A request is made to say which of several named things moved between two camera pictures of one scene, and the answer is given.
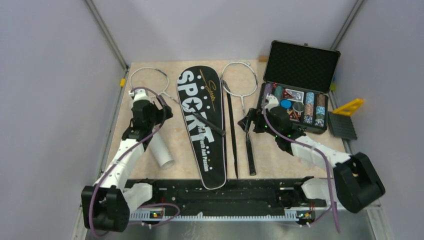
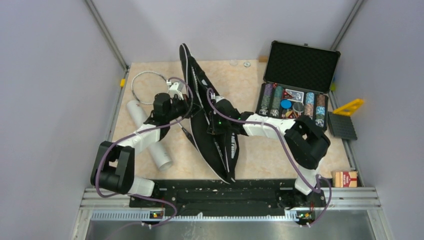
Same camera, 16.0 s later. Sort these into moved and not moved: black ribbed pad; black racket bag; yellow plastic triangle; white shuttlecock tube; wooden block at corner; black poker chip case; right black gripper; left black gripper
Moved: right black gripper; left black gripper; black racket bag
Not moved: black poker chip case; wooden block at corner; black ribbed pad; white shuttlecock tube; yellow plastic triangle
